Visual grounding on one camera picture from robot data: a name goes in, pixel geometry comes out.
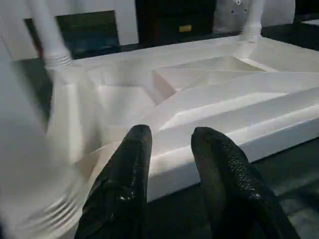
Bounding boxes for black cabinet blue edge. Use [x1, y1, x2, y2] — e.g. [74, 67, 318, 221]
[136, 0, 216, 47]

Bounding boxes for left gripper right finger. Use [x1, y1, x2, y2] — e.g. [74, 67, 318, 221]
[190, 126, 301, 239]

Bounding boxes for white cabinet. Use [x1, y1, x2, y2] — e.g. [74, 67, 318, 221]
[0, 0, 139, 60]

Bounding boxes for white plastic table top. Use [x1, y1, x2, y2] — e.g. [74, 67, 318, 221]
[22, 32, 319, 239]

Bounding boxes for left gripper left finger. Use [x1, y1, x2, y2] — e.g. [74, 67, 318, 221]
[77, 125, 153, 239]

